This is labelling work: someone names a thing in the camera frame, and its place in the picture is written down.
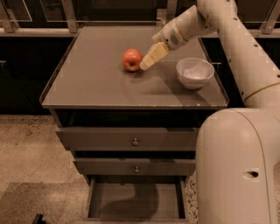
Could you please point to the grey top drawer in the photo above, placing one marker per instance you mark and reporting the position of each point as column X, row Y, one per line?
column 130, row 130

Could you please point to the grey drawer cabinet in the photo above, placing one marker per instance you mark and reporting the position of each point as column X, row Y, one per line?
column 91, row 78

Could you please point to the grey drawer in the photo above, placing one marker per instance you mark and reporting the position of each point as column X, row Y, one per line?
column 130, row 130
column 161, row 163
column 136, row 200

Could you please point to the red apple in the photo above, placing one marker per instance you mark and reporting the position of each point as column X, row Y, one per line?
column 131, row 60

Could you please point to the black object on floor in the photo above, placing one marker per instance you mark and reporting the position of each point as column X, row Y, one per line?
column 38, row 219

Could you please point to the white ceramic bowl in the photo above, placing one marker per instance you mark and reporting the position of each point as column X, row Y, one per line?
column 194, row 73

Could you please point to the grey bottom drawer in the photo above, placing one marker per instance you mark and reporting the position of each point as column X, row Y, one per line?
column 136, row 200

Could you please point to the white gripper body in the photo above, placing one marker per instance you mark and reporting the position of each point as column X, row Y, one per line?
column 169, row 35

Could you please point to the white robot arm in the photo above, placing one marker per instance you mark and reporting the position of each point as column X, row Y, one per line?
column 237, row 148

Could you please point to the grey middle drawer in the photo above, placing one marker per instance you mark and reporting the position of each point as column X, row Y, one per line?
column 161, row 163

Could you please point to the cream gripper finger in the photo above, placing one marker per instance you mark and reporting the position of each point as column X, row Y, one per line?
column 155, row 54

